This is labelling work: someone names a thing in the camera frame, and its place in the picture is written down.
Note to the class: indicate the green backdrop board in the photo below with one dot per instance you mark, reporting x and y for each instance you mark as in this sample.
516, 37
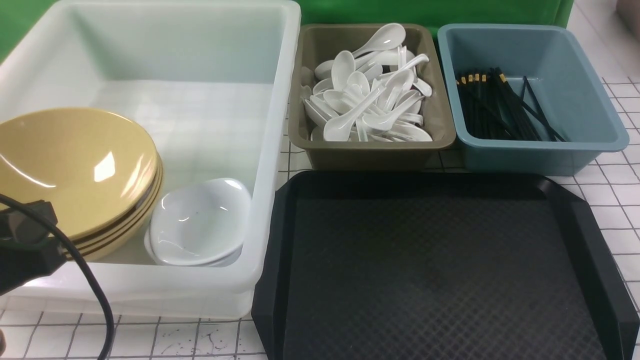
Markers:
19, 16

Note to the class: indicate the blue chopstick bin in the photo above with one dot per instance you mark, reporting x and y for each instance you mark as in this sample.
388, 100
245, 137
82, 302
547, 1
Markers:
561, 76

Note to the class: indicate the white spoon of pile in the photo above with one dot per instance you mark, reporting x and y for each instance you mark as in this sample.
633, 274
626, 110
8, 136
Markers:
384, 123
386, 38

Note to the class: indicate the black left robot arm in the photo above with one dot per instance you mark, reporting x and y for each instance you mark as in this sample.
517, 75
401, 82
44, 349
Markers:
28, 250

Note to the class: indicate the white ceramic soup spoon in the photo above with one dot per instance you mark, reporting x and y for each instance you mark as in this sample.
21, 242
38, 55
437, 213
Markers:
337, 129

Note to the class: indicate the white spoon top of pile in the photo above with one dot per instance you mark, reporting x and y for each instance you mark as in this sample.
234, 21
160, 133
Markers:
386, 38

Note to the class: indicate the black chopstick gold tip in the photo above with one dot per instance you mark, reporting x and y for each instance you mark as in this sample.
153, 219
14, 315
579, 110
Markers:
522, 123

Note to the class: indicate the white spoon upright in pile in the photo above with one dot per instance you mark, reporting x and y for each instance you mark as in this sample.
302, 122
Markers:
343, 66

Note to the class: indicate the white spoon front of pile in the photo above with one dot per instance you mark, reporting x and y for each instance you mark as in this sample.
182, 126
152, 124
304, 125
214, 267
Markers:
384, 123

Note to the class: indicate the white square sauce dish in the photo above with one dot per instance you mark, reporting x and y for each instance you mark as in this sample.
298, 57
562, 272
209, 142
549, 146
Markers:
199, 225

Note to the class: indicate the black chopstick crossing diagonally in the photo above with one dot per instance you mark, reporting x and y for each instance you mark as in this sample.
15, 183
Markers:
537, 112

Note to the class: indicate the black chopstick gold band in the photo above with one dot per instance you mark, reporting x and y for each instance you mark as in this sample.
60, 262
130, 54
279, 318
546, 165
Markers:
480, 108

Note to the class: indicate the olive green spoon bin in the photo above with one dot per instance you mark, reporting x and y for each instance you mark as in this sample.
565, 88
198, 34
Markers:
426, 128

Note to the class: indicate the tan noodle bowl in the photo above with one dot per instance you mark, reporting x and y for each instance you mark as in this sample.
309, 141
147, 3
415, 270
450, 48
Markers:
92, 165

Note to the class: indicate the black plastic serving tray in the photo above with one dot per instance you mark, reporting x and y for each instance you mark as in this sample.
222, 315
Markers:
438, 266

